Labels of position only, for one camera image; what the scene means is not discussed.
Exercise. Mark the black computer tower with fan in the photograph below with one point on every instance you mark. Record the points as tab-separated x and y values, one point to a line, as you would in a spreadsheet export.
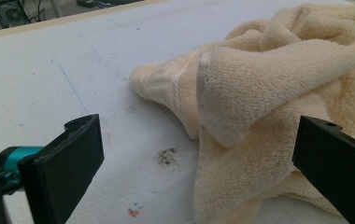
13	14

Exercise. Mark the pale blue table mat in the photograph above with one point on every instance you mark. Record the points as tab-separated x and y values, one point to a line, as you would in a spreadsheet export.
57	68

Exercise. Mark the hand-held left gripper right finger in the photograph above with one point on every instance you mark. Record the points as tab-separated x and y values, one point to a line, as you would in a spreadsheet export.
340	168

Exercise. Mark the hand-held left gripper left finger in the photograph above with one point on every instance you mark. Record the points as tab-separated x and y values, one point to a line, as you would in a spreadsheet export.
63	174

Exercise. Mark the cream terry towel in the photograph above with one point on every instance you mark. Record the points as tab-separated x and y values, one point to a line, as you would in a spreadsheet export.
259	93

